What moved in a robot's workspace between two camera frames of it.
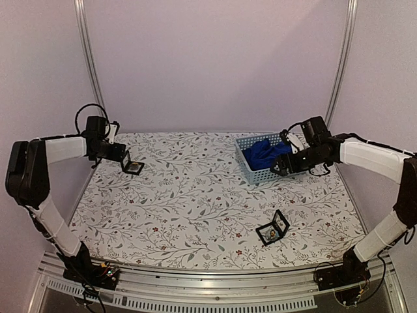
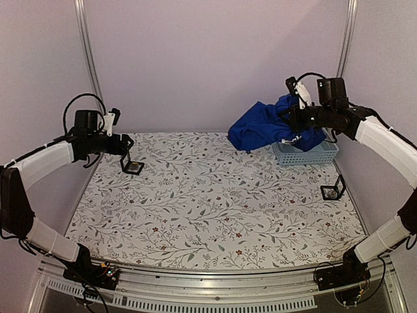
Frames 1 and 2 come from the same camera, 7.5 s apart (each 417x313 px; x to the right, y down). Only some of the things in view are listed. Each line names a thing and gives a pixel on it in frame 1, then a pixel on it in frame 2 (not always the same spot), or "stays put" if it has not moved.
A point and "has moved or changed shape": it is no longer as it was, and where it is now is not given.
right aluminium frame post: (343, 59) stays put
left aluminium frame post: (79, 7) stays put
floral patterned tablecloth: (192, 206) stays put
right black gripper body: (312, 159) -> (324, 118)
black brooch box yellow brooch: (131, 167) stays put
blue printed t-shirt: (260, 154) -> (258, 126)
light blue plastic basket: (264, 175) has moved or changed shape
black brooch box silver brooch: (274, 230) -> (333, 192)
